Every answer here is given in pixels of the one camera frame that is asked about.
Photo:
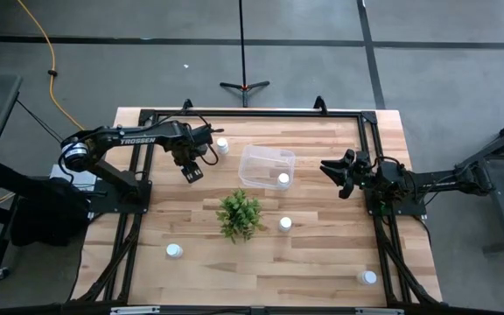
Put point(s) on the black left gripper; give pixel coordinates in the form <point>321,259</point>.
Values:
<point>188,142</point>

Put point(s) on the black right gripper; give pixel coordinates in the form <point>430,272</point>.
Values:
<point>361,172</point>

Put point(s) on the white pill bottle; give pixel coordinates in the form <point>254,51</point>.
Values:
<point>173,250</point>
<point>368,277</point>
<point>283,178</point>
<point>285,223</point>
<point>222,144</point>

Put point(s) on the clear plastic basket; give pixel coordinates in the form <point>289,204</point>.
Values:
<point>261,166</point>

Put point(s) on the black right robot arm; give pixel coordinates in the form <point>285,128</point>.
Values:
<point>436,181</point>

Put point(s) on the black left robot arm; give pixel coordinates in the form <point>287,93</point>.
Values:
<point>147,139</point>

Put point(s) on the green plant in white pot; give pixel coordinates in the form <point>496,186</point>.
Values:
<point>240,215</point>

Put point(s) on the black clamp knob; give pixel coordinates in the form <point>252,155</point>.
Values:
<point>320,106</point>
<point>186,105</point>

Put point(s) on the black tripod stand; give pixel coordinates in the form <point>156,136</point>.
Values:
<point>244,87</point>

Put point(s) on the white power strip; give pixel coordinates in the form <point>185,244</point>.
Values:
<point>81,179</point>

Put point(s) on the black bag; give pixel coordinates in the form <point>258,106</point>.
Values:
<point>46,219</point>

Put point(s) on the black metal table stand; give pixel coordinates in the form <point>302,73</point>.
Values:
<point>503,219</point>

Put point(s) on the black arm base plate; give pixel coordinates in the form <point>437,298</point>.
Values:
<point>409,209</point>
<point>116,203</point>

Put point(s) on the black aluminium rig frame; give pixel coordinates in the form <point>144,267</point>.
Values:
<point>256,113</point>

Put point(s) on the silver bracket plate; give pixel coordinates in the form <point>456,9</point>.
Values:
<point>379,311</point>
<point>134,310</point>

